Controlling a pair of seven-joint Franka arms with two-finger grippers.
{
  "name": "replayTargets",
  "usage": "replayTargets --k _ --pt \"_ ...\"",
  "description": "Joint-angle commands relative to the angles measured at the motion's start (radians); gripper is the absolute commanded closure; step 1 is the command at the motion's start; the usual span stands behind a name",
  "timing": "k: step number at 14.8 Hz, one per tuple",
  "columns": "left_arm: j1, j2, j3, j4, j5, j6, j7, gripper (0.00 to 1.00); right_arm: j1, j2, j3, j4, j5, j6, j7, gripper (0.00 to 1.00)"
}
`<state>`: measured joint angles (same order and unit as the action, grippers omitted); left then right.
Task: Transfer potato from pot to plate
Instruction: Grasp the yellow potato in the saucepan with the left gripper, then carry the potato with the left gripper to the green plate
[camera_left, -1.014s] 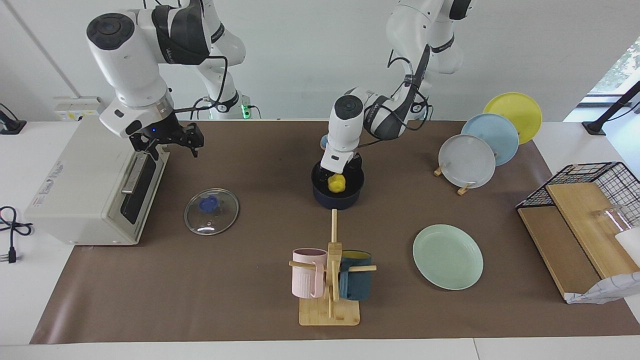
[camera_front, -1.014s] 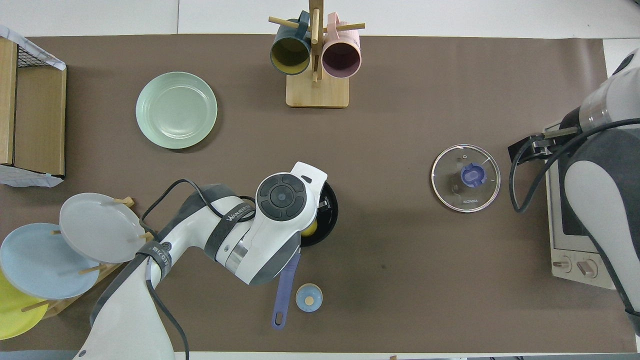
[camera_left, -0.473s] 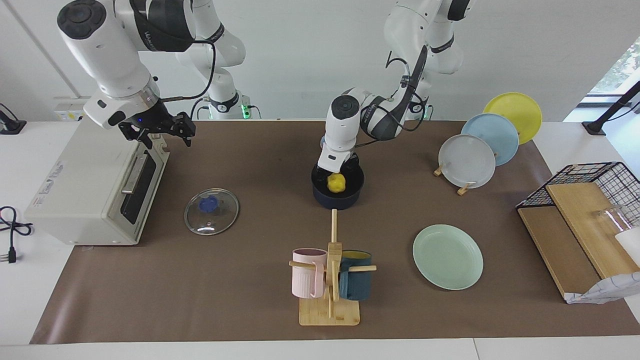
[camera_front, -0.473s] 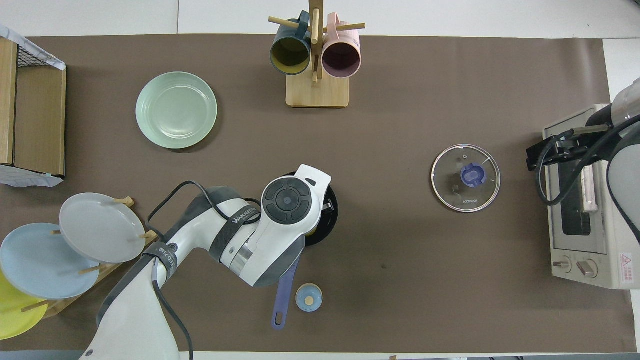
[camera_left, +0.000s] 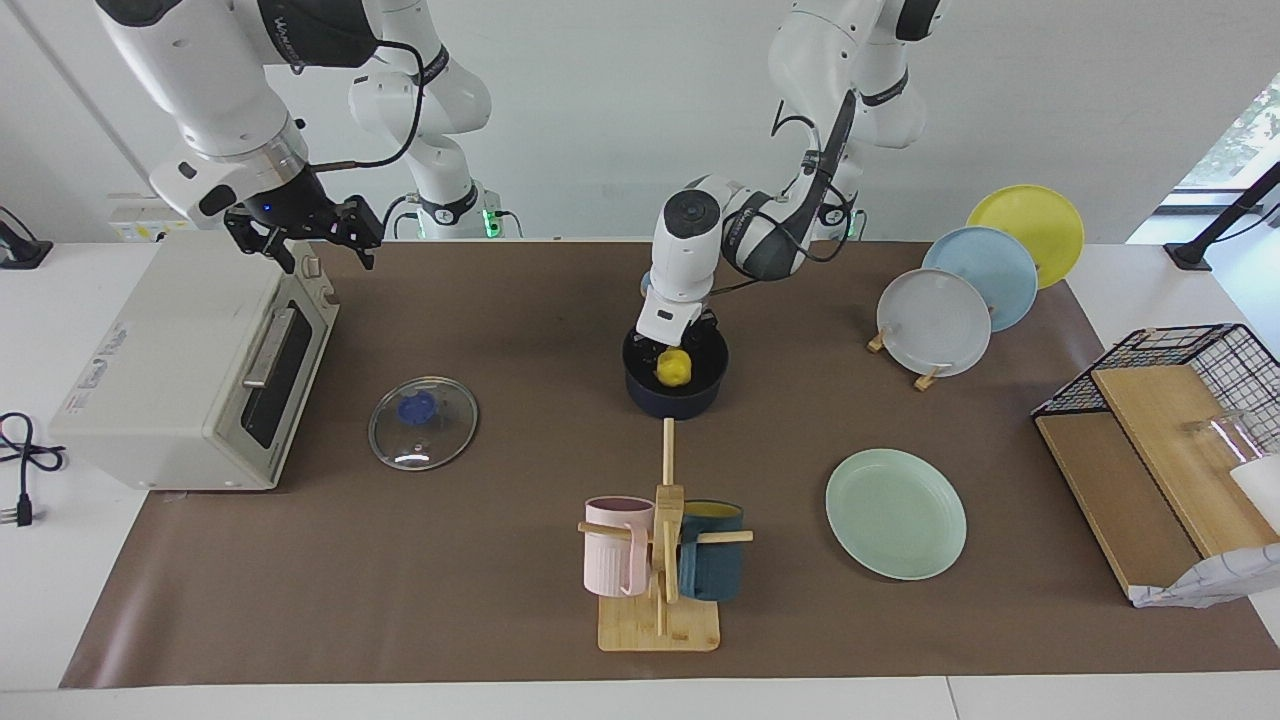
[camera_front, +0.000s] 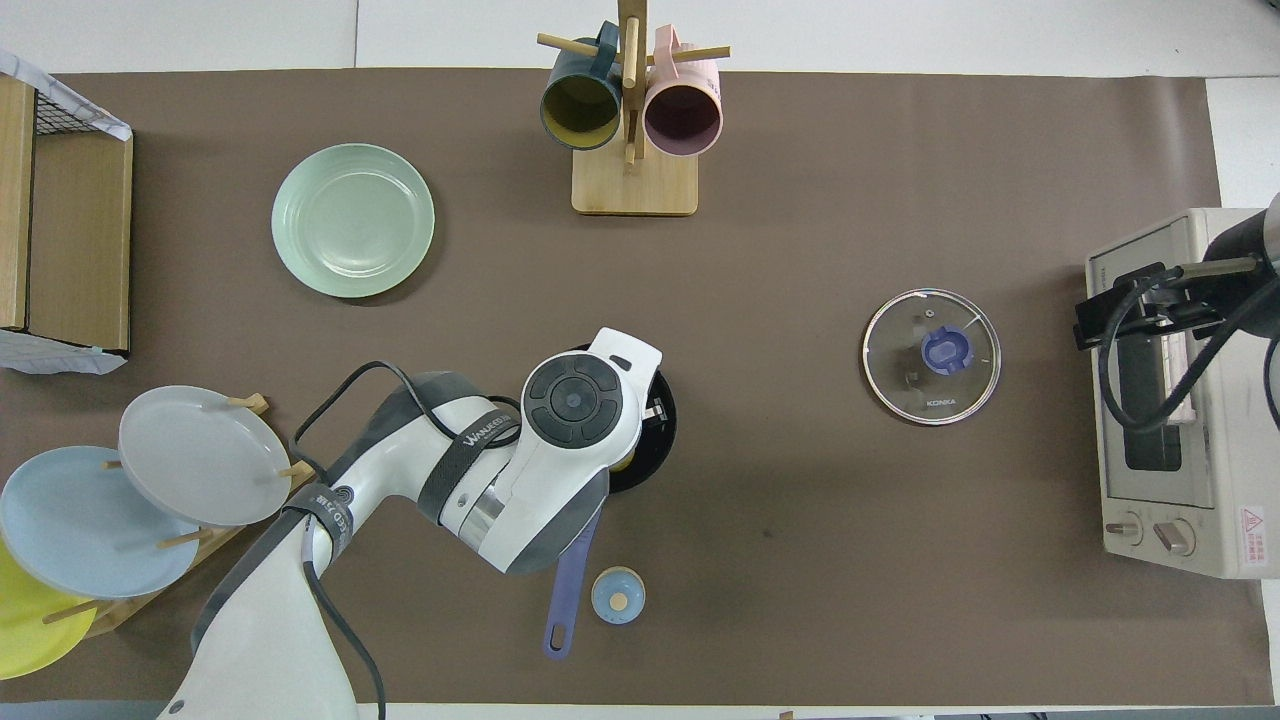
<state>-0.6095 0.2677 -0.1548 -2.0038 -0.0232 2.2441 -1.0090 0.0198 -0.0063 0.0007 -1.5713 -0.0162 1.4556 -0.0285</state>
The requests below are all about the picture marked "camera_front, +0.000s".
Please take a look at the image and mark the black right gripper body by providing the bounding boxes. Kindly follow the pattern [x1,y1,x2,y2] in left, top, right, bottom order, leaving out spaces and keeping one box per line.
[1138,278,1226,336]

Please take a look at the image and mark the glass lid with purple knob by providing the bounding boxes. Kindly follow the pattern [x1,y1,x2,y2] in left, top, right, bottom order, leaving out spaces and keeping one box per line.
[862,288,1002,428]

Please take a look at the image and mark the pale green plate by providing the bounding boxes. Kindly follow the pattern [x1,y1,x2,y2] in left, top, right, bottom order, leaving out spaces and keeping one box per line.
[271,143,436,299]

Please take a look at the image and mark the grey plate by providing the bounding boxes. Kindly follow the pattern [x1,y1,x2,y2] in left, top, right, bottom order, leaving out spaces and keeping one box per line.
[118,385,294,528]

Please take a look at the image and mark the wooden plate rack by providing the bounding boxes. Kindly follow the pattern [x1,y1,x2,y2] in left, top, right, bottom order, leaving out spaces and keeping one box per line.
[40,393,318,639]

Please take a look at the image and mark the light blue plate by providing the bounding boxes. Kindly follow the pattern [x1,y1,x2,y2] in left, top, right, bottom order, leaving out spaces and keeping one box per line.
[0,445,201,601]

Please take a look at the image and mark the yellow plate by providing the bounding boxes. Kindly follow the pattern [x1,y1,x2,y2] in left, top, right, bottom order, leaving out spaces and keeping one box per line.
[0,540,99,681]

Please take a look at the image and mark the beige toaster oven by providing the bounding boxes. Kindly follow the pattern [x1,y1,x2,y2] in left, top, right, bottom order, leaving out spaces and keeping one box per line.
[1085,207,1280,581]

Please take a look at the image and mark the brown table mat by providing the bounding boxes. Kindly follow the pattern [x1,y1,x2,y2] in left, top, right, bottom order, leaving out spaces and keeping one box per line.
[0,68,1276,707]

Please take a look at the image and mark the wooden mug tree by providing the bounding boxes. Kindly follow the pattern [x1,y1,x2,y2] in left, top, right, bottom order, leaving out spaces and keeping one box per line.
[537,0,731,217]

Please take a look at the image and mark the pink ribbed mug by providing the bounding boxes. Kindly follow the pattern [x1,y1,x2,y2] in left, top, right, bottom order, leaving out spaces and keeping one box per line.
[643,25,724,158]

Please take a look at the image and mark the dark teal mug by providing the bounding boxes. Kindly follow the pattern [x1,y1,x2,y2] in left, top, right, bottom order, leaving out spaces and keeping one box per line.
[540,22,624,152]

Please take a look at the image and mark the white crumpled paper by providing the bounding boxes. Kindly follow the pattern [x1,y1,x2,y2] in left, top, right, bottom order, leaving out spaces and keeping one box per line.
[0,328,129,376]

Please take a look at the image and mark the dark pot with purple handle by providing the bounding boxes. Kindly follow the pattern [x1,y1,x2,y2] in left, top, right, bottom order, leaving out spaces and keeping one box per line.
[543,343,679,661]

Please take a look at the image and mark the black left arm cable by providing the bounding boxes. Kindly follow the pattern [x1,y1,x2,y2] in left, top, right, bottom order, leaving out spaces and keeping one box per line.
[288,360,523,720]

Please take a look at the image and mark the wooden shelf with wire frame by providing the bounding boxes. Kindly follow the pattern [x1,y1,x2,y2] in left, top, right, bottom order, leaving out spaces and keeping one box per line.
[0,75,134,353]

